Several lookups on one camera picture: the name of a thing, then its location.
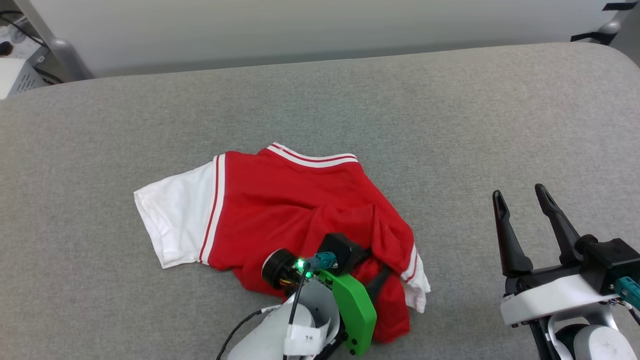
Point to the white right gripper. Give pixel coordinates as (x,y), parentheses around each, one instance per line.
(545,300)

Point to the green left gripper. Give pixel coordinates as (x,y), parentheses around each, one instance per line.
(357,312)

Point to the red and white shirt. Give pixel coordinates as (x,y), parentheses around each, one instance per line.
(280,200)

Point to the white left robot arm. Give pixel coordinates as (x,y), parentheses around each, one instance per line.
(267,337)

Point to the white paper label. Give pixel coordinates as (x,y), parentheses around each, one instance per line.
(305,340)

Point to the white metal equipment box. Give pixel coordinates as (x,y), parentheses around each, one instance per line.
(15,77)

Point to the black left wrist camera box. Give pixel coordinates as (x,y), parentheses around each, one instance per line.
(342,250)

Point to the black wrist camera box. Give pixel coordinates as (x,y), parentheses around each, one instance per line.
(612,260)
(342,250)

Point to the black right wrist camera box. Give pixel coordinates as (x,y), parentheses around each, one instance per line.
(612,260)

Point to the grey metal partition post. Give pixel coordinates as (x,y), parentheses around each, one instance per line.
(65,57)

